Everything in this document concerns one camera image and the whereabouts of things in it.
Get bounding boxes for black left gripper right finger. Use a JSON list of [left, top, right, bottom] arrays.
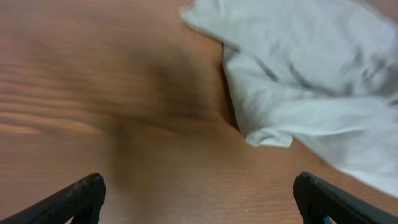
[[293, 172, 397, 224]]

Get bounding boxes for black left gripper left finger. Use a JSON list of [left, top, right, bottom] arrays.
[[1, 173, 106, 224]]

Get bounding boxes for khaki grey shorts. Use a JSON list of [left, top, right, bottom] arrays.
[[180, 0, 397, 196]]

